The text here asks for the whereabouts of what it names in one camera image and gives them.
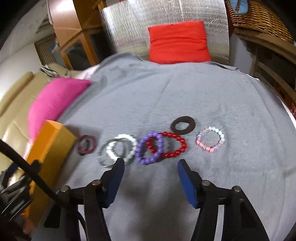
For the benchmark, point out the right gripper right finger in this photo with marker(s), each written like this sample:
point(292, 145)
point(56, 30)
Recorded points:
point(202, 195)

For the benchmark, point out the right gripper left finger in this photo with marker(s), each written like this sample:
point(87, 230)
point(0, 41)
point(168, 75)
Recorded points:
point(100, 194)

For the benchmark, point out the thin metal bangles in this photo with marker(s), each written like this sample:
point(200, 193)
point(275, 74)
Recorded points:
point(108, 156)

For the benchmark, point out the orange cardboard box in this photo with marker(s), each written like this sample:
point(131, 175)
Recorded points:
point(51, 148)

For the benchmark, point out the beige leather sofa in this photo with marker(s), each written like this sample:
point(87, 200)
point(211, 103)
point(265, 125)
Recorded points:
point(15, 106)

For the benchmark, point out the pink pillow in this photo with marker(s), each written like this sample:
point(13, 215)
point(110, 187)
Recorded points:
point(53, 100)

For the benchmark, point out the patterned cloth on sofa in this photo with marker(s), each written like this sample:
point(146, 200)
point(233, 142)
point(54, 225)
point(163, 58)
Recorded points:
point(51, 73)

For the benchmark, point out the wooden shelf table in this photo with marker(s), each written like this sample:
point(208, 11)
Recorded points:
point(273, 62)

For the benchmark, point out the red pillow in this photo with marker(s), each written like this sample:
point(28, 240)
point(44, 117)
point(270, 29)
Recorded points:
point(178, 43)

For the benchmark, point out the wooden cabinet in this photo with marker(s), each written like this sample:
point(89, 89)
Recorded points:
point(76, 21)

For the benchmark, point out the wicker basket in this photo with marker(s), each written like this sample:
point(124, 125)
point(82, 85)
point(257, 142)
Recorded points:
point(260, 18)

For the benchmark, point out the blue cloth in basket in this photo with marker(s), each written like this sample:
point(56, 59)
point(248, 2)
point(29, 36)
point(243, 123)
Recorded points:
point(239, 6)

